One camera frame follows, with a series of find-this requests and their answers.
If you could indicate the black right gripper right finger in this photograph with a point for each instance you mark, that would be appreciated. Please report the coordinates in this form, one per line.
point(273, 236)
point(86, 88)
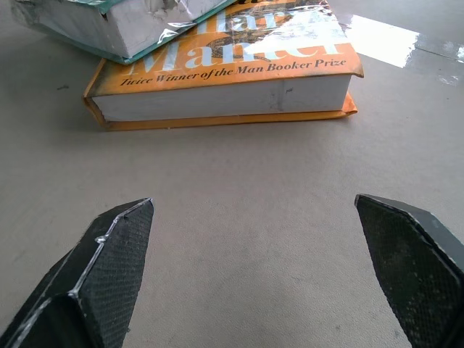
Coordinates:
point(413, 268)

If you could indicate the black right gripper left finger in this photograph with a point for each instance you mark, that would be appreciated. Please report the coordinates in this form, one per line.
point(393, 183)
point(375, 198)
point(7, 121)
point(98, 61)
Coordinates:
point(98, 275)

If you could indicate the thick orange paperback book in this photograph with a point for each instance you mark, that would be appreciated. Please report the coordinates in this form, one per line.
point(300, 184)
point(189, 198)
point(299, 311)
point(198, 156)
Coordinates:
point(224, 83)

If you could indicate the teal-covered white book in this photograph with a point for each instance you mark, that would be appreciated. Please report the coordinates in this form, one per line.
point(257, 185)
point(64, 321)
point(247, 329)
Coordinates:
point(119, 25)

